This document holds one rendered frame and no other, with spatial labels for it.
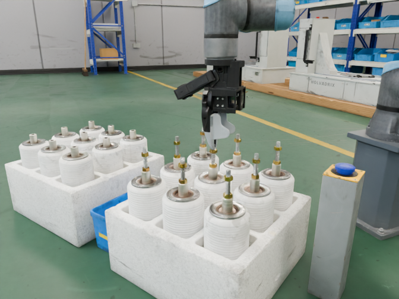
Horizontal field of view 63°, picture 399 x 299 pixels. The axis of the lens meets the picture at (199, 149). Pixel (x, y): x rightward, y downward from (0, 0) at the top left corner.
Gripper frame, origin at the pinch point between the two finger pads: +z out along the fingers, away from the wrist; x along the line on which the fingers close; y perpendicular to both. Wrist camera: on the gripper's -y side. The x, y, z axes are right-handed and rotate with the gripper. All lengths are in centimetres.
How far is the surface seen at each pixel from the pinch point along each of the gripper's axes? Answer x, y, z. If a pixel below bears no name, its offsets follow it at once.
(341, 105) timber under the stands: 236, 25, 30
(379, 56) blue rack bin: 561, 67, 0
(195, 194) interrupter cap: -10.7, 0.8, 9.0
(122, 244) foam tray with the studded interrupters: -16.3, -16.6, 23.7
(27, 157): -2, -65, 13
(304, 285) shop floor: 0.9, 25.5, 34.4
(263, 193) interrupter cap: -3.9, 14.7, 9.1
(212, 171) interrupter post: -1.1, 1.0, 7.1
